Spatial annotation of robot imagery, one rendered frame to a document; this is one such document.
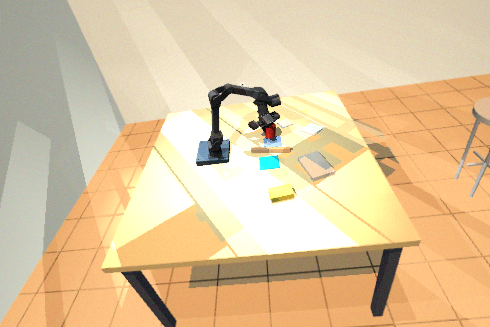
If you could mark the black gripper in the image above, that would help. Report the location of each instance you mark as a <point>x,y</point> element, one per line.
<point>255,124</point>

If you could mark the yellow rectangular block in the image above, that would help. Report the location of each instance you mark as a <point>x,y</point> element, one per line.
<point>280,193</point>

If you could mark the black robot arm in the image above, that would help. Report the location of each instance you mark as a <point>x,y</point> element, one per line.
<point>261,100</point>

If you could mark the red cup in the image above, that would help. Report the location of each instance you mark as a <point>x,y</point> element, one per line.
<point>270,132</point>

